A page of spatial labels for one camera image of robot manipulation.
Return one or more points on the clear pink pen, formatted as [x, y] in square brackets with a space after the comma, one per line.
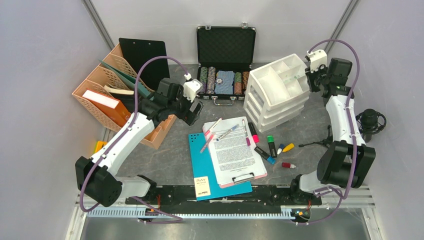
[210, 139]

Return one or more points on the pink clipboard with paper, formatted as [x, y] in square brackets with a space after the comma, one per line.
[233, 161]

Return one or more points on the peach plastic file organizer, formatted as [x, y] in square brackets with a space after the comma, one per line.
[101, 76]

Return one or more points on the Nineteen Eighty-Four dark book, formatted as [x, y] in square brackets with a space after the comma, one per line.
[127, 97]

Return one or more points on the yellow triangular stand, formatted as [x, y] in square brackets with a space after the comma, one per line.
[99, 145]

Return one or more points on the black green-capped highlighter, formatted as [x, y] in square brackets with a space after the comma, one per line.
[272, 146]

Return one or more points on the black blue-capped highlighter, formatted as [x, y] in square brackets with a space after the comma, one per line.
[265, 155]

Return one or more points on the black microphone on tripod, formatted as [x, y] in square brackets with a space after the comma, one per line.
[371, 122]

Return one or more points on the teal folder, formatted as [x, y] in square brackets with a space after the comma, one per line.
[128, 80]

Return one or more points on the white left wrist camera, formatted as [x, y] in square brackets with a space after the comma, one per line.
[191, 87]

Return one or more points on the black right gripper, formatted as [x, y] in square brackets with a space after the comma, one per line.
[310, 76]

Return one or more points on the yellow cap piece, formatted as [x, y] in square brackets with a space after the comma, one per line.
[288, 147]

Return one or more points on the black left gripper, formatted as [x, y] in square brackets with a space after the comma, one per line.
[191, 117]

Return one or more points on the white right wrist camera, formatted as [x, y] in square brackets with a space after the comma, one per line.
[318, 59]

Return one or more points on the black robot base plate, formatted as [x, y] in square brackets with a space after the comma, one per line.
[169, 195]

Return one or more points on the black clipboard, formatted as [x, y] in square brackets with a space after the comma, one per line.
[138, 51]

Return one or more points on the orange Good Morning book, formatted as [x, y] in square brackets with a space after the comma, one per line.
[111, 107]

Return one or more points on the small red-capped bottle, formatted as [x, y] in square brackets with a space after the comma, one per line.
[288, 165]

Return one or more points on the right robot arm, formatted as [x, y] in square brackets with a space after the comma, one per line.
[347, 159]

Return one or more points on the white drawer organizer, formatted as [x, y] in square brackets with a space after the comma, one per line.
[276, 92]

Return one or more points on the blue white cap piece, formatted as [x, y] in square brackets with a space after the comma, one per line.
[280, 148]

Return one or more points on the black poker chip case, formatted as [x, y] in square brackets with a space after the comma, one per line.
[225, 56]

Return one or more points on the white pink-capped marker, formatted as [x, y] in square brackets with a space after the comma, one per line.
[213, 126]

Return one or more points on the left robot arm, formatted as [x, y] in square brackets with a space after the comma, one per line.
[97, 176]

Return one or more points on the black pink-capped highlighter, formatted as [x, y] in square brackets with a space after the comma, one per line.
[253, 132]

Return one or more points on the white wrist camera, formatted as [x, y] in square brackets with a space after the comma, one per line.
[191, 87]
[318, 59]

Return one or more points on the aluminium slotted rail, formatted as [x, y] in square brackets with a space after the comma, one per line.
[142, 212]

